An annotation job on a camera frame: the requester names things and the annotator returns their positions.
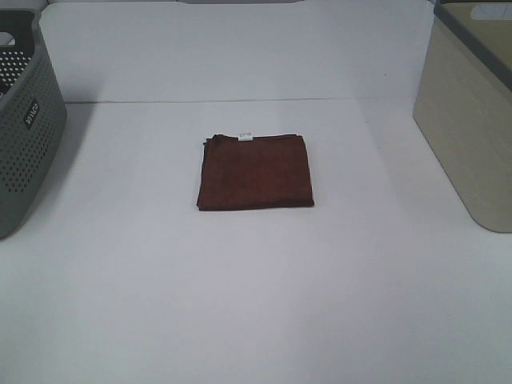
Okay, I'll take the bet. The brown towel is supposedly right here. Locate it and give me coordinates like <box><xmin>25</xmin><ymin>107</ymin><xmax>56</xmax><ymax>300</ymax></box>
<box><xmin>197</xmin><ymin>134</ymin><xmax>314</xmax><ymax>211</ymax></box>

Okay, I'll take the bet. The beige storage bin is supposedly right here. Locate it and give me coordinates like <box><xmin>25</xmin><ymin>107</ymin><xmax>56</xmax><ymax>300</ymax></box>
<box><xmin>413</xmin><ymin>1</ymin><xmax>511</xmax><ymax>233</ymax></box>

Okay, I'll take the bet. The grey perforated laundry basket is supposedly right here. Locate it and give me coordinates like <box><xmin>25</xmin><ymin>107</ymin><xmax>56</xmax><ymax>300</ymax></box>
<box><xmin>1</xmin><ymin>9</ymin><xmax>67</xmax><ymax>238</ymax></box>

